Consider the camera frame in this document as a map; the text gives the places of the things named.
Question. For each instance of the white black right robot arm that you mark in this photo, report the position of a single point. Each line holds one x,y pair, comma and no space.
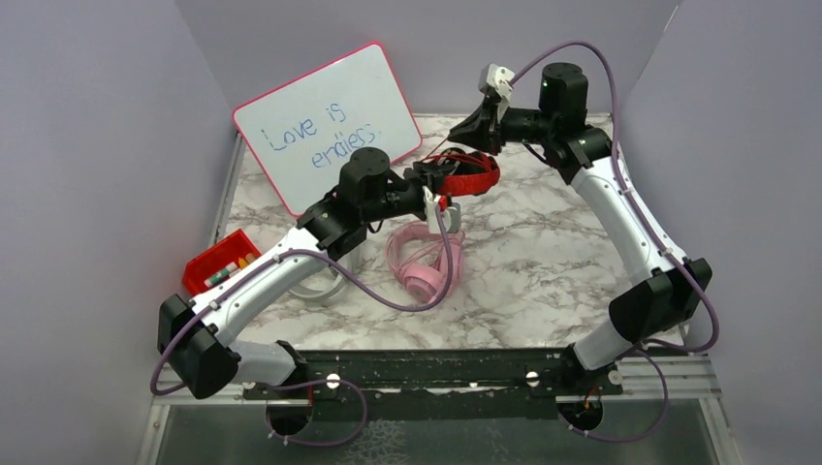
664,282

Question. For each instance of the white green marker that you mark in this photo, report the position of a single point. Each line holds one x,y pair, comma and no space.
221,274

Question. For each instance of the pink headphones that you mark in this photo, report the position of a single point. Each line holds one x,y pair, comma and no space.
423,273

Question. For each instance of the red black headphones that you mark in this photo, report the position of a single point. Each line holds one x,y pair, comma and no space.
475,172

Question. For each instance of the black metal base rail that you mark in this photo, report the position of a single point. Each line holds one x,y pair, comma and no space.
438,385

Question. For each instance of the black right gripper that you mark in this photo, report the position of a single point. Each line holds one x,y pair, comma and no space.
481,130

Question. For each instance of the red plastic bin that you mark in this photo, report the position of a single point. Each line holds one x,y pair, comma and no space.
235,247

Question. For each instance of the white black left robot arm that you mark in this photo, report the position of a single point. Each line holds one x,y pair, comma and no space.
198,337

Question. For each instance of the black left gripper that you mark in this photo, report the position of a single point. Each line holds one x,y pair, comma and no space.
422,175

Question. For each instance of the grey white headphones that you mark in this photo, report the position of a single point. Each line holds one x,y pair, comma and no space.
326,283

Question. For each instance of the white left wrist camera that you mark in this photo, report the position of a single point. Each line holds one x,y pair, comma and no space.
442,215

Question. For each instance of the pink framed whiteboard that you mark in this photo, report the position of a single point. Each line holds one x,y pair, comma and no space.
303,131

